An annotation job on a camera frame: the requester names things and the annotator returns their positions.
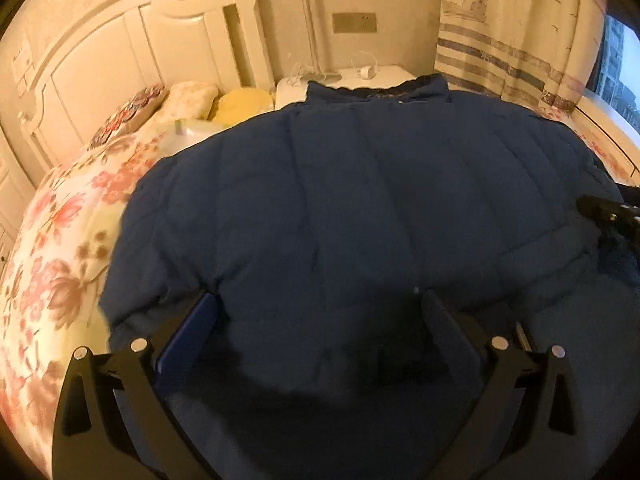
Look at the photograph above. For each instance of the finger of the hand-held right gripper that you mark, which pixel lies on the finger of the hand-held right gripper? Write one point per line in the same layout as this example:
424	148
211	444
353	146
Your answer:
607	212

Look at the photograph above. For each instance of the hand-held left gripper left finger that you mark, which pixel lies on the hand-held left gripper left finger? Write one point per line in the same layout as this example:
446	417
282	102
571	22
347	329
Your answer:
192	332

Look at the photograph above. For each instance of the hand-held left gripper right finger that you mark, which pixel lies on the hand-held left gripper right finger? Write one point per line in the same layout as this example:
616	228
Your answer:
450	330

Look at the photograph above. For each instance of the blue quilted jacket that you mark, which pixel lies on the blue quilted jacket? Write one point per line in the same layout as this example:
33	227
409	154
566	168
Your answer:
350	200

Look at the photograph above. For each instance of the window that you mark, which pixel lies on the window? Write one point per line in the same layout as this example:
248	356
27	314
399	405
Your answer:
620	70

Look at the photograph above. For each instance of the clear plastic bag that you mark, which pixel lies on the clear plastic bag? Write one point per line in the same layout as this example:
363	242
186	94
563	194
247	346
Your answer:
187	135

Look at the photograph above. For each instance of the printed striped curtain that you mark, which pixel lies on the printed striped curtain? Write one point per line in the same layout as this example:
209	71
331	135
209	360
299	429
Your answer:
500	35

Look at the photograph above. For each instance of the floral patterned pillow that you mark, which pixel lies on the floral patterned pillow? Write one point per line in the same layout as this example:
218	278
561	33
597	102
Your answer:
130	110

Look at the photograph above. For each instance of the yellow pillow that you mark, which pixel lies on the yellow pillow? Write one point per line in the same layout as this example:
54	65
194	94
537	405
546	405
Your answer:
245	106

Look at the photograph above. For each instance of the cream pillow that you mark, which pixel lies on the cream pillow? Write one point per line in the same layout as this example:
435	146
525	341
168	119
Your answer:
190	96

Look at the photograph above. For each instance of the white nightstand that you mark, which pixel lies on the white nightstand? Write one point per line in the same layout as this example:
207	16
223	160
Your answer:
392	72

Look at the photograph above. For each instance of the white wooden headboard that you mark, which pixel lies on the white wooden headboard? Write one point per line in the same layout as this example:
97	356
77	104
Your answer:
150	35

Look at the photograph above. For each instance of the wall switch plate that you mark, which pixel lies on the wall switch plate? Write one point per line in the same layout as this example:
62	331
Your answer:
354	22

